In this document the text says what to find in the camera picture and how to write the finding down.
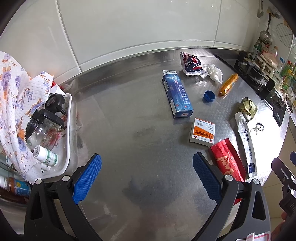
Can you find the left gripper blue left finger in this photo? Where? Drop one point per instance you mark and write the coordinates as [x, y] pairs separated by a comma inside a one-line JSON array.
[[84, 177]]

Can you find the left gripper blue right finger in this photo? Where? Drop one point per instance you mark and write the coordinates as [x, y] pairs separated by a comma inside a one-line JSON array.
[[204, 171]]

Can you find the red paper packet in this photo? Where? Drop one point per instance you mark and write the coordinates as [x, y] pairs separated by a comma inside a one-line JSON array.
[[227, 160]]

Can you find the orange white medicine box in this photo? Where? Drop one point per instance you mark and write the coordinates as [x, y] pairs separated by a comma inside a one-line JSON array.
[[203, 132]]

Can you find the white ointment tube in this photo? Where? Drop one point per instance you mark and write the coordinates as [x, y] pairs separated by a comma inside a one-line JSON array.
[[245, 136]]

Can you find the blue ointment box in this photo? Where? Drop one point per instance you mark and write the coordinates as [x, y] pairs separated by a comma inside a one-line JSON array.
[[178, 99]]

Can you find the green wrapper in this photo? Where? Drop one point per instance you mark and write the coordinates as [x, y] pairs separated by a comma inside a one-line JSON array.
[[248, 108]]

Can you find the blue bottle cap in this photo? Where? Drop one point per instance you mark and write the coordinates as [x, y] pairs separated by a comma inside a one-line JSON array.
[[209, 96]]

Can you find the orange sausage stick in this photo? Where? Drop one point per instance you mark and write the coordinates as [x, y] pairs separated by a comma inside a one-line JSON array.
[[229, 83]]

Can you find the white tissue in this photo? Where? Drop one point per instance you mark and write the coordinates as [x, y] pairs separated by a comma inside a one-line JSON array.
[[215, 73]]

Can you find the red white blue snack bag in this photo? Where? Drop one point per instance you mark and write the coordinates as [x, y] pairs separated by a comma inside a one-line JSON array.
[[192, 66]]

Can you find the white plastic tray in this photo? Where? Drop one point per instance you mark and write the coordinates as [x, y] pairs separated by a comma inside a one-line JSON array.
[[62, 149]]

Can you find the white medicine bottle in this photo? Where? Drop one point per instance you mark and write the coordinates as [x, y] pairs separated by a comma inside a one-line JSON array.
[[45, 156]]

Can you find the glass teapot black lid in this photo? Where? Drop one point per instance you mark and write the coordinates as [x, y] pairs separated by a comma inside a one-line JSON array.
[[47, 124]]

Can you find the blue labelled bottle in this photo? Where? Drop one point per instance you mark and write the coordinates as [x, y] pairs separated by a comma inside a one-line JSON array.
[[17, 187]]

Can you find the floral cloth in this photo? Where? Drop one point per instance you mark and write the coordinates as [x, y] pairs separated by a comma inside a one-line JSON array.
[[21, 96]]

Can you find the black gas stove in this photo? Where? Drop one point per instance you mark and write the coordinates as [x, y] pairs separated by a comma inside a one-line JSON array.
[[263, 85]]

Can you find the metal strainer ladle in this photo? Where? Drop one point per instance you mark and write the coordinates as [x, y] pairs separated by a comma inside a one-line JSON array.
[[265, 36]]

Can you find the round wire rack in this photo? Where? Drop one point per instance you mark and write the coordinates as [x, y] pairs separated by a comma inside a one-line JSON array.
[[285, 35]]

